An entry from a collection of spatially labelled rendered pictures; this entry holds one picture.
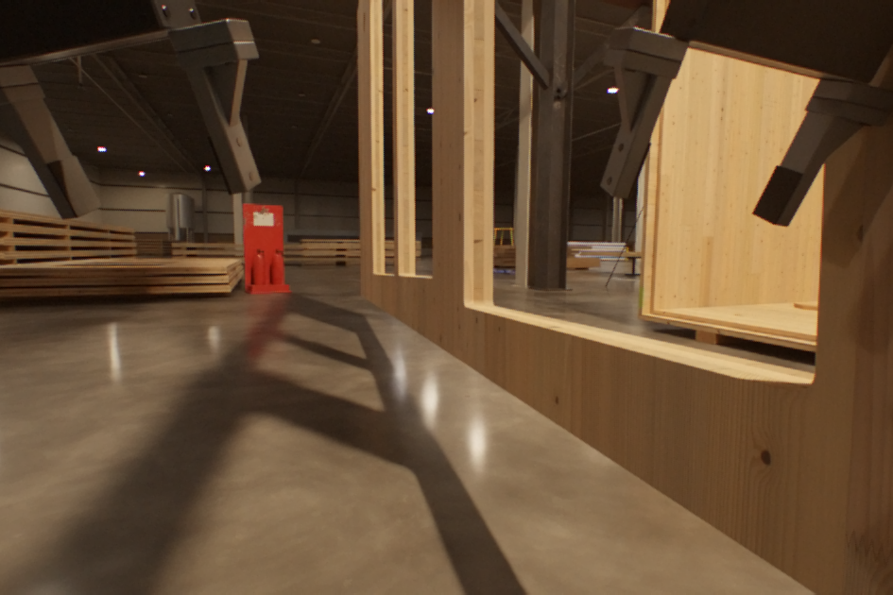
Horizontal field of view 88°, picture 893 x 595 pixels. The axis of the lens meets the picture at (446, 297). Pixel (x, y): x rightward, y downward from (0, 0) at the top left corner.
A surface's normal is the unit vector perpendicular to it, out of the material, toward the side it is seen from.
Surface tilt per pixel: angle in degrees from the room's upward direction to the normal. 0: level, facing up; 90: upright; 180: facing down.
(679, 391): 90
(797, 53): 113
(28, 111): 83
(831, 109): 83
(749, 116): 90
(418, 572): 0
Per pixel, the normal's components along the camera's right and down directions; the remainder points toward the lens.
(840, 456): -0.97, 0.02
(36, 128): 0.99, -0.11
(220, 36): -0.05, 0.49
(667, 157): 0.36, 0.10
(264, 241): 0.59, 0.09
